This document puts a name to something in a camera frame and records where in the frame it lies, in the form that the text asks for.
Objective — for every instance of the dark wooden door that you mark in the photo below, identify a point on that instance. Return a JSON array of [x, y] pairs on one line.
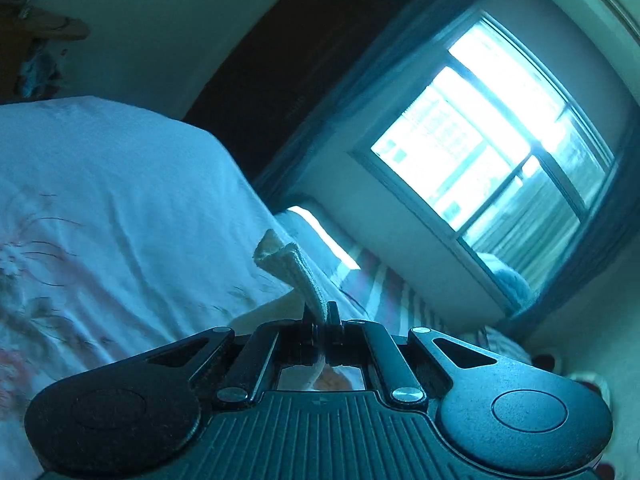
[[280, 65]]

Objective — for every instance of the pale hanging cloth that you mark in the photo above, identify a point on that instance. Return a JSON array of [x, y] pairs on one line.
[[42, 67]]

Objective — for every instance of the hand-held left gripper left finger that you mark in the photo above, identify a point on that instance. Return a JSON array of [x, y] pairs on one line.
[[295, 336]]

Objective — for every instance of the wooden shelf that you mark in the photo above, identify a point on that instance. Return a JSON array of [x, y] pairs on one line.
[[45, 25]]

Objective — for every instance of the blue curtain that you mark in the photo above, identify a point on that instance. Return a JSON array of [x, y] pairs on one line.
[[595, 240], [350, 80]]

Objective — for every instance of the white floral bed cover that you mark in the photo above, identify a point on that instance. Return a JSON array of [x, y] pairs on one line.
[[115, 195]]

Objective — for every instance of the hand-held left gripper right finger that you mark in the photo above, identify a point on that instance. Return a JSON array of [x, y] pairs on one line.
[[335, 331]]

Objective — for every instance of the window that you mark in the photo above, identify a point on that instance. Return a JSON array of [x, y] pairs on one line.
[[480, 145]]

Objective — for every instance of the cream knitted garment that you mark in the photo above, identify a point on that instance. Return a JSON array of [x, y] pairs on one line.
[[300, 270]]

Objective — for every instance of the striped bed sheet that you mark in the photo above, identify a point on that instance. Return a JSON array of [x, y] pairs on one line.
[[387, 287]]

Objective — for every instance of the pale bundled cloth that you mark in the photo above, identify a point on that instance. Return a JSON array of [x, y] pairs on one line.
[[507, 280]]

